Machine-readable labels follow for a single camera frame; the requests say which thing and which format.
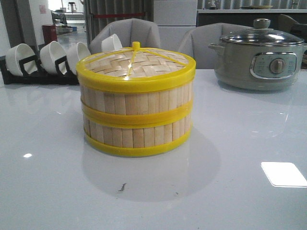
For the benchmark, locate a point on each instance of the woven bamboo steamer lid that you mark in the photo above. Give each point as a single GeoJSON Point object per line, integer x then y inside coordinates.
{"type": "Point", "coordinates": [136, 69]}

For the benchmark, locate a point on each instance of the bamboo steamer base tier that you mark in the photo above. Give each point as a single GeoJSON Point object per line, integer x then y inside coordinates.
{"type": "Point", "coordinates": [137, 142]}

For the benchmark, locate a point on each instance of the white bowl right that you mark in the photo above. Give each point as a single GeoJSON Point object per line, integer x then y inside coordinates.
{"type": "Point", "coordinates": [111, 43]}

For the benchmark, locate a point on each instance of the white bowl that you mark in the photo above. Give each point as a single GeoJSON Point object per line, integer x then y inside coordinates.
{"type": "Point", "coordinates": [111, 43]}
{"type": "Point", "coordinates": [14, 55]}
{"type": "Point", "coordinates": [49, 54]}
{"type": "Point", "coordinates": [76, 53]}

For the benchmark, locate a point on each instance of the grey chair right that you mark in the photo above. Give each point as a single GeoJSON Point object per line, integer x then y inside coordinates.
{"type": "Point", "coordinates": [195, 42]}

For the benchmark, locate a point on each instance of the grey chair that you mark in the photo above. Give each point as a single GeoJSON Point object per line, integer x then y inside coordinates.
{"type": "Point", "coordinates": [128, 31]}
{"type": "Point", "coordinates": [195, 42]}

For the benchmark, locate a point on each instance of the grey chair left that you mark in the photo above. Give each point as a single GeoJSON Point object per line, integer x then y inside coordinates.
{"type": "Point", "coordinates": [128, 31]}

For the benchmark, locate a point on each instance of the black bowl rack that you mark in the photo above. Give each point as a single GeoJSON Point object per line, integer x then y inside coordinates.
{"type": "Point", "coordinates": [63, 76]}

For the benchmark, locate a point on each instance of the white cabinet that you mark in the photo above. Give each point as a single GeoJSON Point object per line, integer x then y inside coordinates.
{"type": "Point", "coordinates": [174, 18]}

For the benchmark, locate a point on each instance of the grey electric cooking pot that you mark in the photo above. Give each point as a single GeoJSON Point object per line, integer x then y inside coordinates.
{"type": "Point", "coordinates": [254, 67]}

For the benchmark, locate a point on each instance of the red bin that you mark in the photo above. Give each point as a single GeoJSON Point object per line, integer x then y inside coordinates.
{"type": "Point", "coordinates": [49, 33]}

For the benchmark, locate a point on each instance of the glass pot lid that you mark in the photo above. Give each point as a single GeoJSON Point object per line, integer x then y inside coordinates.
{"type": "Point", "coordinates": [262, 35]}

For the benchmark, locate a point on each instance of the white bowl far left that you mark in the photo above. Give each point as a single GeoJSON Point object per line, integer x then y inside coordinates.
{"type": "Point", "coordinates": [14, 55]}

